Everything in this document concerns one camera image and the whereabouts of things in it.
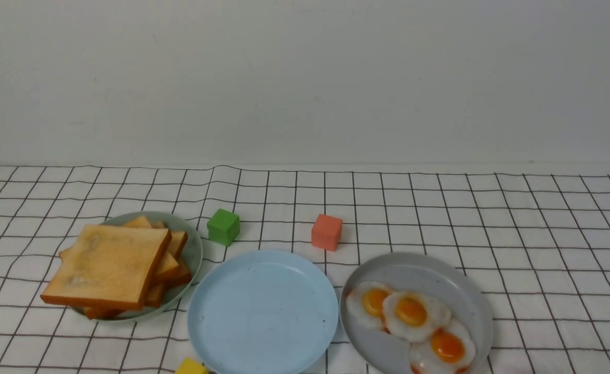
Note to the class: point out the orange-red cube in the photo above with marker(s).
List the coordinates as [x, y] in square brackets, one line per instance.
[326, 232]

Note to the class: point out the pale green plate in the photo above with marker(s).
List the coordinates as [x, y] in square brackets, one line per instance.
[192, 254]

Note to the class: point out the light blue plate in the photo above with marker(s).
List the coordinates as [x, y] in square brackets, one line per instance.
[264, 311]

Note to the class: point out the toast slice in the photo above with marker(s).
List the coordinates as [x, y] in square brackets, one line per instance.
[123, 297]
[153, 298]
[178, 238]
[167, 267]

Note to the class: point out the grey plate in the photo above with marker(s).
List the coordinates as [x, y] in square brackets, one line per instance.
[419, 273]

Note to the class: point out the white checkered tablecloth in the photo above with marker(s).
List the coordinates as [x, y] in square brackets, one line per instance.
[538, 246]

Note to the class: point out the yellow cube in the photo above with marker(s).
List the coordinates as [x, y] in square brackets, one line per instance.
[190, 366]

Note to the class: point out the green cube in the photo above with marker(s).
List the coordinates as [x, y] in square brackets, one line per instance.
[223, 227]

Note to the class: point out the fried egg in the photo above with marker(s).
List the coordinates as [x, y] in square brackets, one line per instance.
[450, 349]
[365, 303]
[414, 316]

